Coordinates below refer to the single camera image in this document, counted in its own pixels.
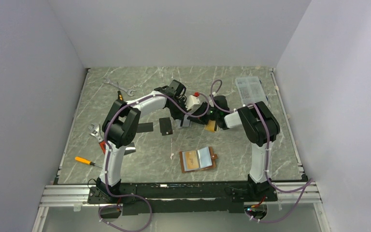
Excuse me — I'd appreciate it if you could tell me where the silver open-end wrench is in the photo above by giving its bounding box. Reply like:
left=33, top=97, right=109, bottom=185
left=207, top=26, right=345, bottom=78
left=103, top=78, right=136, bottom=96

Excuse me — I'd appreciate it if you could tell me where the orange credit card stack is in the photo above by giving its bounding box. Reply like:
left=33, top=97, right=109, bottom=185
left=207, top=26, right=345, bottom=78
left=204, top=120, right=218, bottom=132

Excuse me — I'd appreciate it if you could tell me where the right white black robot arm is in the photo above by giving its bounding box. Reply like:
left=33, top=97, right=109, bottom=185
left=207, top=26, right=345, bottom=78
left=197, top=95, right=281, bottom=201

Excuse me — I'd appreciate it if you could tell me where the red handled adjustable wrench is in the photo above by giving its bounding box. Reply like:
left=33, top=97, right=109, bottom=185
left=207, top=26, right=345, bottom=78
left=88, top=123, right=106, bottom=154

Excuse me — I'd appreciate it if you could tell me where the black silver credit card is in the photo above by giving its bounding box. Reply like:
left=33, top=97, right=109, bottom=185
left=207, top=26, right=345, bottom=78
left=124, top=143, right=136, bottom=155

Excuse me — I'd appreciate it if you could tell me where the orange handled screwdriver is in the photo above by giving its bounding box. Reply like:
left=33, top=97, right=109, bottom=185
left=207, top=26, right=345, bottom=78
left=74, top=157, right=103, bottom=168

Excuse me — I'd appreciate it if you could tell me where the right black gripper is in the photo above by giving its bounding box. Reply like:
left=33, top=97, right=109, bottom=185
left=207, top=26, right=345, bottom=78
left=187, top=102, right=219, bottom=125

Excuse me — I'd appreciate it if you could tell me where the yellow black screwdriver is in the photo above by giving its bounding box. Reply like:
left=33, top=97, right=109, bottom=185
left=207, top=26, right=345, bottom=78
left=117, top=90, right=124, bottom=101

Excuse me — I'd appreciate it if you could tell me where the brown leather card holder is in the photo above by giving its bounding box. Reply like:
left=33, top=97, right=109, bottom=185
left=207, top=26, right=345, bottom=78
left=179, top=146, right=218, bottom=174

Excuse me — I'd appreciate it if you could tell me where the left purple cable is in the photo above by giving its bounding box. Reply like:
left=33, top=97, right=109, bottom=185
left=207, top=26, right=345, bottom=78
left=103, top=92, right=212, bottom=199

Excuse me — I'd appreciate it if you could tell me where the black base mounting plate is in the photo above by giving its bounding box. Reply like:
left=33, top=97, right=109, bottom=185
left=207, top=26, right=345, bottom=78
left=87, top=181, right=278, bottom=216

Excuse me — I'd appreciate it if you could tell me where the black card with chip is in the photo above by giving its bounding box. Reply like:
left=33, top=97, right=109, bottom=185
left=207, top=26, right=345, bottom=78
left=159, top=117, right=173, bottom=136

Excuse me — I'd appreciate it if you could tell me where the aluminium rail frame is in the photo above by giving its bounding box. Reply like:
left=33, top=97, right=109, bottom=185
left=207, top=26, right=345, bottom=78
left=32, top=182, right=331, bottom=232

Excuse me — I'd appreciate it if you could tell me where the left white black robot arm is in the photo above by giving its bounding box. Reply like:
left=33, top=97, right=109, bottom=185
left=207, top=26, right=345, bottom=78
left=96, top=80, right=186, bottom=203

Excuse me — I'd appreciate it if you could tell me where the clear plastic organizer box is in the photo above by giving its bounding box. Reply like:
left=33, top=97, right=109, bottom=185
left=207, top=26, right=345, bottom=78
left=235, top=76, right=269, bottom=106

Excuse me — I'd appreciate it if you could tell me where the silver striped credit card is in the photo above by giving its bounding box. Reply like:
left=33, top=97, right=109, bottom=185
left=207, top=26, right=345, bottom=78
left=175, top=115, right=191, bottom=129

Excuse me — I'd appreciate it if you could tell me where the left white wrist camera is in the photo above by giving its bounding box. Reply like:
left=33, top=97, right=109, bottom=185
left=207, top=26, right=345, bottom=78
left=185, top=92, right=202, bottom=113

